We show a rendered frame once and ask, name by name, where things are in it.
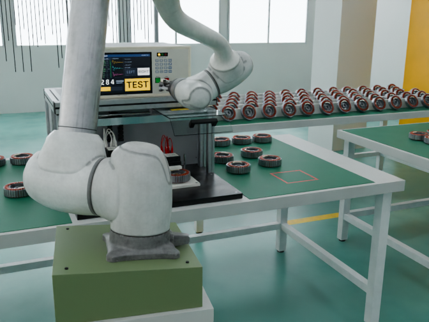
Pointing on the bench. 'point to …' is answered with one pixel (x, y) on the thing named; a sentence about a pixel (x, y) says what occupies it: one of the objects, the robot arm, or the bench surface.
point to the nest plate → (186, 184)
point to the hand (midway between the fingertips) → (165, 83)
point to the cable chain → (117, 131)
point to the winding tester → (183, 62)
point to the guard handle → (203, 122)
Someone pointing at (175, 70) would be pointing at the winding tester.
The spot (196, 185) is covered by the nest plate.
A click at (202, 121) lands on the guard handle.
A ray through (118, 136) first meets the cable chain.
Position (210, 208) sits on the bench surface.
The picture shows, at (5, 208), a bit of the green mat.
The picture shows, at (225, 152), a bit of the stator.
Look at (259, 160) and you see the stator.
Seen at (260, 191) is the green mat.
